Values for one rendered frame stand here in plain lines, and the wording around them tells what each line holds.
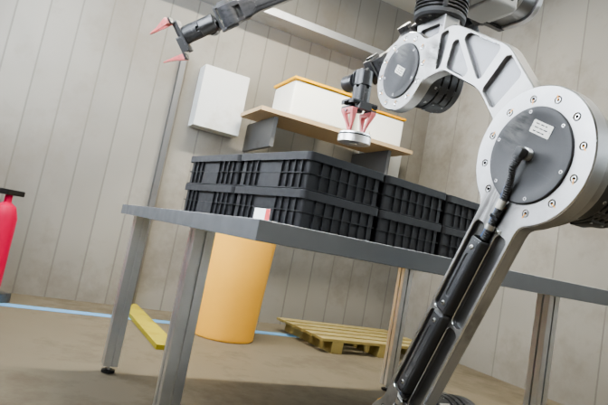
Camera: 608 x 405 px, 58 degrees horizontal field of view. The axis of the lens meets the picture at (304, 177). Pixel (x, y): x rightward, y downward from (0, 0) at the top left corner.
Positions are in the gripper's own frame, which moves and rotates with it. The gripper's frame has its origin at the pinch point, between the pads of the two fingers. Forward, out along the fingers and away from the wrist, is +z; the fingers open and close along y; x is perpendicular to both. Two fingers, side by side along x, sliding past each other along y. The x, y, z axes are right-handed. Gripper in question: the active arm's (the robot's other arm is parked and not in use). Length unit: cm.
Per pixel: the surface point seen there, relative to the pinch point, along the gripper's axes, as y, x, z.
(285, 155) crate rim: 22.4, -1.0, 12.9
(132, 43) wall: 28, -272, -85
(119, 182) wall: 17, -272, 17
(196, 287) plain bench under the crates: 41, -4, 54
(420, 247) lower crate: -29.4, 4.0, 32.7
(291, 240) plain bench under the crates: 45, 53, 37
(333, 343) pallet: -120, -171, 102
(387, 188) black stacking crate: -10.9, 6.3, 16.5
